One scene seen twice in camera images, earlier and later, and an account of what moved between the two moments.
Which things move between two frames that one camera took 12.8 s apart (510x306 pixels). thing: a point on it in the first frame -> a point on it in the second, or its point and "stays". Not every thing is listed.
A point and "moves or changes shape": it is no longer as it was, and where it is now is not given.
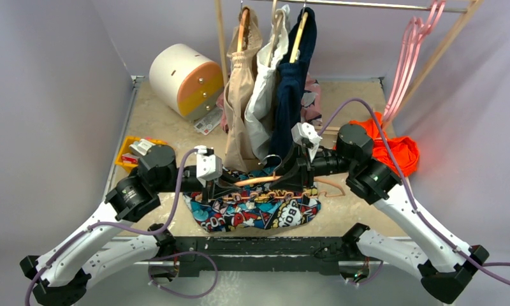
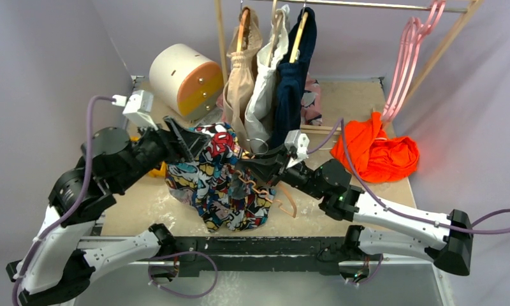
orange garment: x=400 y=152 stays
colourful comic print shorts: x=256 y=206 moves or changes shape
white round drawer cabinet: x=185 y=81 stays
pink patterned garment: x=311 y=102 stays
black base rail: x=258 y=255 stays
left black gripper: x=220 y=187 -> x=192 y=141
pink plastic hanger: x=416 y=33 stays
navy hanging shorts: x=288 y=99 stays
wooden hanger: x=275 y=162 moves or changes shape
